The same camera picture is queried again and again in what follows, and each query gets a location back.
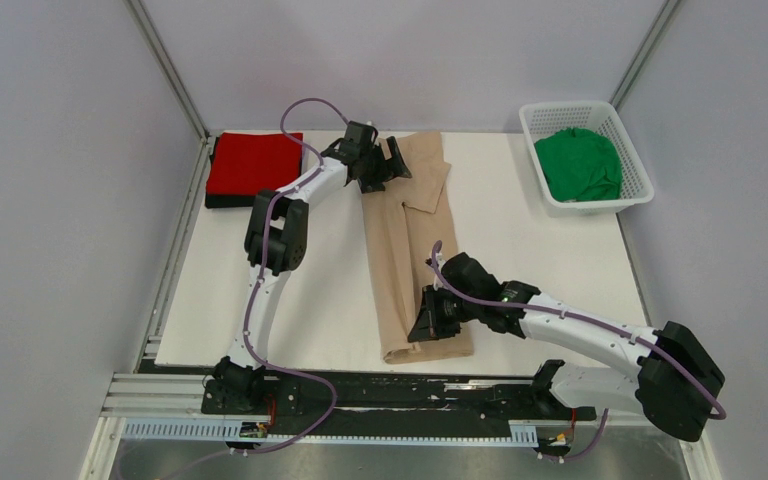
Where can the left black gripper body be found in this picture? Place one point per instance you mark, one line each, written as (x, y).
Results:
(374, 168)

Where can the green t shirt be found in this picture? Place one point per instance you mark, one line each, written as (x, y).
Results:
(580, 165)

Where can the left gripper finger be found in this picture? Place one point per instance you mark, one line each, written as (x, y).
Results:
(396, 163)
(367, 187)

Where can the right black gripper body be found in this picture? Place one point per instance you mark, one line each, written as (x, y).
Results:
(457, 311)

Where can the folded red t shirt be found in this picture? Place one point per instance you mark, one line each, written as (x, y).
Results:
(256, 164)

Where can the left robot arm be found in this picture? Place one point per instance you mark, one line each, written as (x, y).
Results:
(276, 245)

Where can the folded black t shirt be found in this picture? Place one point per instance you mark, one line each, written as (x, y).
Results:
(225, 201)

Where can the aluminium frame post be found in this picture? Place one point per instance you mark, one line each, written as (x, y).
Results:
(145, 24)
(646, 48)

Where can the right aluminium frame post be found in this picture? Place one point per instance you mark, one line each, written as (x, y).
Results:
(646, 48)

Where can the left aluminium frame post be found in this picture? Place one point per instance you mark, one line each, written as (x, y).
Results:
(145, 24)

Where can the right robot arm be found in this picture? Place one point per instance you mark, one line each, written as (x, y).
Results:
(663, 374)

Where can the white plastic basket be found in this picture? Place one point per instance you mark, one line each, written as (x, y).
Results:
(544, 119)

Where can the beige t shirt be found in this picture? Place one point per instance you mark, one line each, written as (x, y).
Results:
(402, 223)

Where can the white slotted cable duct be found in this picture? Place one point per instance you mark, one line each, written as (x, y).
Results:
(514, 435)

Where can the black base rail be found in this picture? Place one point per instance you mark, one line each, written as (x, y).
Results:
(375, 404)

